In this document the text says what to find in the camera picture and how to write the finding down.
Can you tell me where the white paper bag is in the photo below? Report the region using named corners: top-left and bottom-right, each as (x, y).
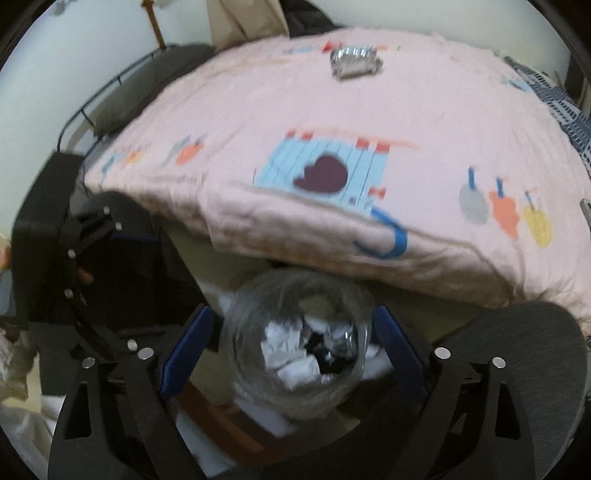
top-left (260, 321), bottom-right (322, 391)

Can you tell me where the black bag by curtain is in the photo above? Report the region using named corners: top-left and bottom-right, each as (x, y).
top-left (280, 0), bottom-right (342, 38)

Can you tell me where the brown wooden stick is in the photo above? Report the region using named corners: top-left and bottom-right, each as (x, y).
top-left (141, 0), bottom-right (166, 50)

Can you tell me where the silver foil plastic bag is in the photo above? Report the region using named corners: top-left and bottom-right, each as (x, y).
top-left (329, 45), bottom-right (383, 80)

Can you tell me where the blue white checkered blanket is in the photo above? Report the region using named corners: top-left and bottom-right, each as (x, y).
top-left (503, 56), bottom-right (590, 174)

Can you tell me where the pink patterned bed quilt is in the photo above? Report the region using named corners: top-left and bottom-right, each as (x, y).
top-left (84, 28), bottom-right (590, 328)

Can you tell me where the clear plastic trash bag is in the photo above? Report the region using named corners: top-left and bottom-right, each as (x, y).
top-left (221, 268), bottom-right (376, 420)

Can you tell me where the grey fabric chair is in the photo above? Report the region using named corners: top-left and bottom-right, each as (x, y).
top-left (435, 301), bottom-right (588, 479)

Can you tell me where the beige curtain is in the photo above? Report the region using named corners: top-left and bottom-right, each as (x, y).
top-left (206, 0), bottom-right (290, 51)

